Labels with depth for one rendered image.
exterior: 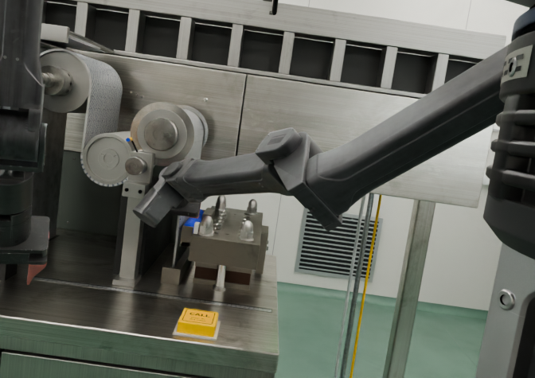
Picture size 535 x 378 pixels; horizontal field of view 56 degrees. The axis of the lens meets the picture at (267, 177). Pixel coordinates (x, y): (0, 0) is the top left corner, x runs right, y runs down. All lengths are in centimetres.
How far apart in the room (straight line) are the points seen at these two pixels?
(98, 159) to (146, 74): 40
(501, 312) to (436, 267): 397
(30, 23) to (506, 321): 53
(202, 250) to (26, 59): 69
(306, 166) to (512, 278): 39
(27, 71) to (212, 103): 94
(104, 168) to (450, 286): 343
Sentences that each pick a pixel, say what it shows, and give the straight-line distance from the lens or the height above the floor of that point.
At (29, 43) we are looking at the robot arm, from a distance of 61.
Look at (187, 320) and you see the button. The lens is 99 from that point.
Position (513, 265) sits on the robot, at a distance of 22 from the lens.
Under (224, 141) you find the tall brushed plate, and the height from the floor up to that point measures 123.
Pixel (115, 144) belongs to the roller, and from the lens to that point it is 122.
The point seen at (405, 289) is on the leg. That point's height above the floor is 81.
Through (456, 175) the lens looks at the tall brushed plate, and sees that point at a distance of 159.
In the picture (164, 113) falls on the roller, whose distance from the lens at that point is 118.
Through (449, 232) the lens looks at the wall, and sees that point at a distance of 415.
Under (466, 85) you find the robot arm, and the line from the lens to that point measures 53.
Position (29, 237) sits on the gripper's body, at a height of 112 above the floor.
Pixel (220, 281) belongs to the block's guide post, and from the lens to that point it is 121.
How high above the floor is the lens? 132
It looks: 7 degrees down
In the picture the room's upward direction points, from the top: 8 degrees clockwise
